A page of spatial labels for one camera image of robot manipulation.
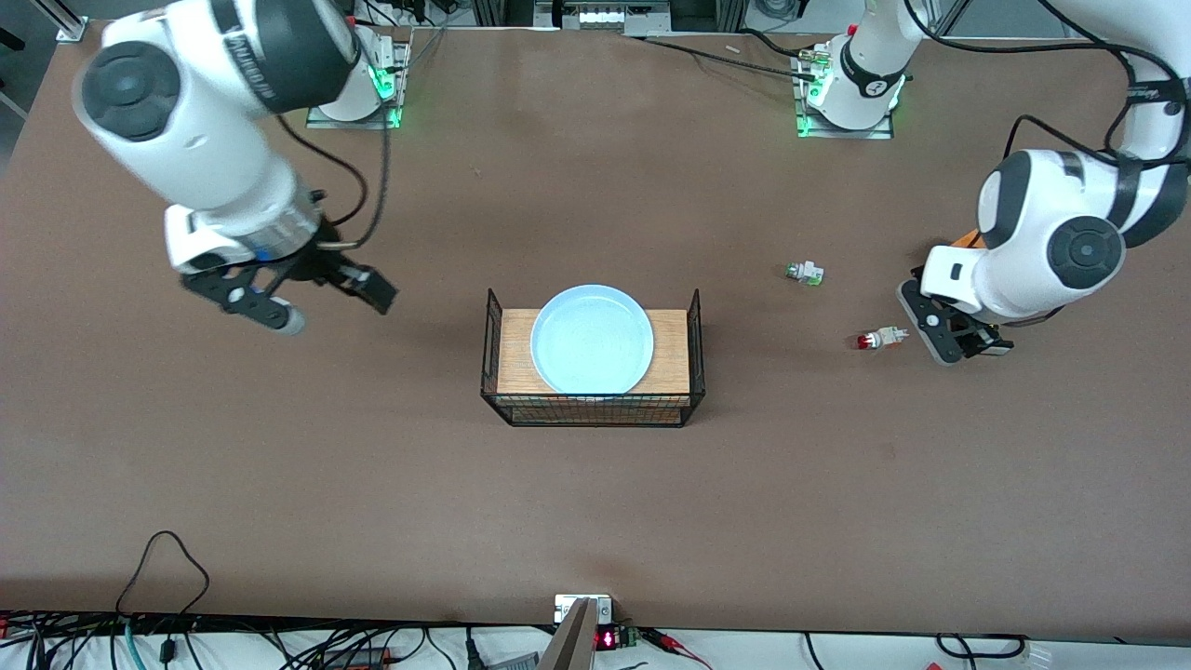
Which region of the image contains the grey metal bar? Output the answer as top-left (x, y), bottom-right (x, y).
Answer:
top-left (538, 598), bottom-right (596, 670)

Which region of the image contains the red clip lead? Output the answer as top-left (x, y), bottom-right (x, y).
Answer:
top-left (642, 630), bottom-right (713, 670)

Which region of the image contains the black wire rack wooden top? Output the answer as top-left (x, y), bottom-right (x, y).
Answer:
top-left (480, 288), bottom-right (706, 429)

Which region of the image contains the white mounting block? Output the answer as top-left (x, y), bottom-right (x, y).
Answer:
top-left (555, 595), bottom-right (613, 624)

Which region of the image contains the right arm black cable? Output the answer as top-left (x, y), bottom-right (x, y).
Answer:
top-left (274, 102), bottom-right (392, 252)

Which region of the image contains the black power adapter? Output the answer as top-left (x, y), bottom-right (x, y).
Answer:
top-left (321, 645), bottom-right (394, 669)

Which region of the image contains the light blue plate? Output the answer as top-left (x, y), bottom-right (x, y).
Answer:
top-left (530, 284), bottom-right (655, 398)

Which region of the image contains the black flat loop cable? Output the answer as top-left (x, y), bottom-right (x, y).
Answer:
top-left (935, 633), bottom-right (1029, 662)

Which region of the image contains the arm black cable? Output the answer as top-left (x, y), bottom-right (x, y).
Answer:
top-left (898, 0), bottom-right (1191, 168)
top-left (274, 102), bottom-right (392, 252)

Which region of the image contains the thin black looped cable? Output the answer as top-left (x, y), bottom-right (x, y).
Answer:
top-left (116, 530), bottom-right (210, 620)

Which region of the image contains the white device with lights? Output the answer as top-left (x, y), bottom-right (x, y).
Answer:
top-left (533, 0), bottom-right (673, 36)

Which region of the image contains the long black table cable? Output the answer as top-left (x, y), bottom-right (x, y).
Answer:
top-left (642, 35), bottom-right (820, 80)

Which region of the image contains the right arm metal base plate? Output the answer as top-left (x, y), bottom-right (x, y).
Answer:
top-left (306, 37), bottom-right (412, 129)

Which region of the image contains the aluminium frame corner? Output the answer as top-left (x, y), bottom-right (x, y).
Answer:
top-left (33, 0), bottom-right (89, 44)

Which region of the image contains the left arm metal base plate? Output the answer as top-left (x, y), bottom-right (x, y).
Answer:
top-left (794, 51), bottom-right (894, 141)

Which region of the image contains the short black curved cable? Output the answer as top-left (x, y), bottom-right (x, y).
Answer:
top-left (740, 28), bottom-right (812, 60)

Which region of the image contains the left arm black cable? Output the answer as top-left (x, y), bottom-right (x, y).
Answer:
top-left (898, 0), bottom-right (1191, 168)

